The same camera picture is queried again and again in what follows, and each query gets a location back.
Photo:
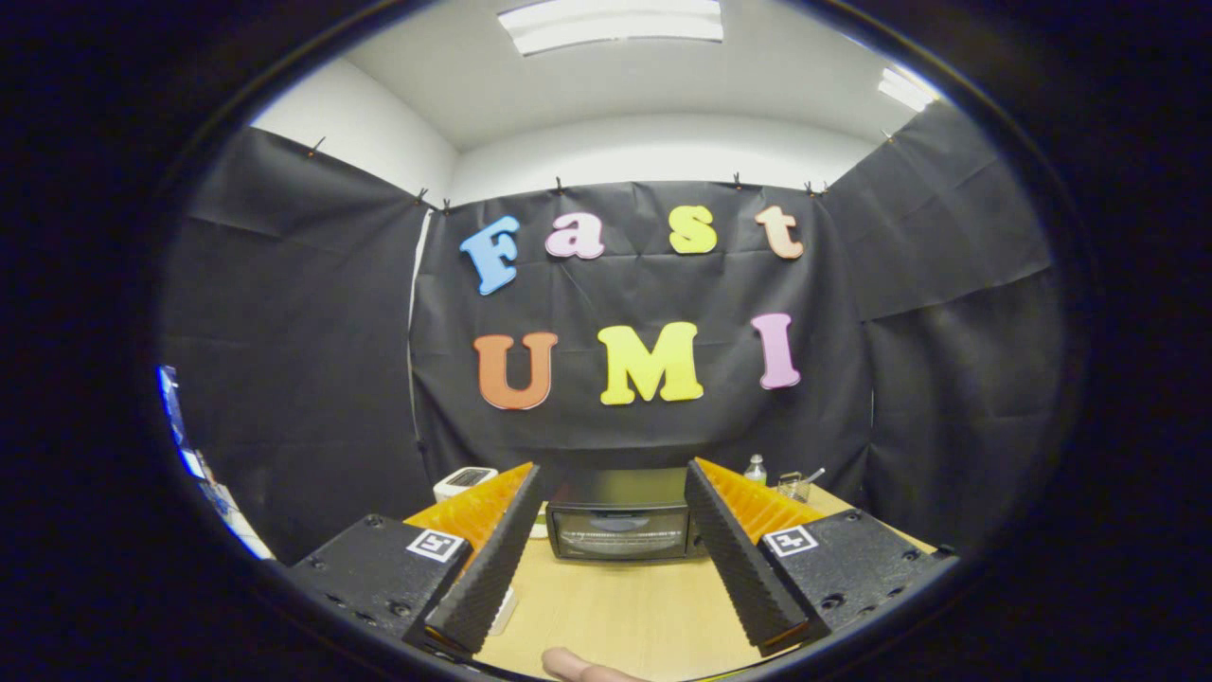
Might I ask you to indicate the long ceiling light panel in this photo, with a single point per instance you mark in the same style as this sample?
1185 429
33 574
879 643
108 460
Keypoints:
611 24

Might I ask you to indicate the black backdrop cloth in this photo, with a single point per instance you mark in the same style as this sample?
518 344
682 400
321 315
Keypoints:
644 436

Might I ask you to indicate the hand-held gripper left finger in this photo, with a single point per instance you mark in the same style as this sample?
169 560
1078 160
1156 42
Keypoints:
492 559

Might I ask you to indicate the small ceiling light panel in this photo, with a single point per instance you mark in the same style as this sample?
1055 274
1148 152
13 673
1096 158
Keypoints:
907 90

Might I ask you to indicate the white pop-up toaster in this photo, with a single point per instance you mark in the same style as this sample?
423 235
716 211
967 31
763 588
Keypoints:
454 485

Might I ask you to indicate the clear glass utensil holder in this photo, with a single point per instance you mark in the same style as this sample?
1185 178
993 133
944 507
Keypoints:
795 488

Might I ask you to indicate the clear plastic bottle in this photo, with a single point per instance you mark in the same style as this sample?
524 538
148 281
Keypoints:
755 471

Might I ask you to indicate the black toaster oven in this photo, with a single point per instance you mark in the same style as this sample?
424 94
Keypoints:
615 493

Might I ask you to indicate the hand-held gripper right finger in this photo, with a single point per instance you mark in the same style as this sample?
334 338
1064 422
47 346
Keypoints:
734 559

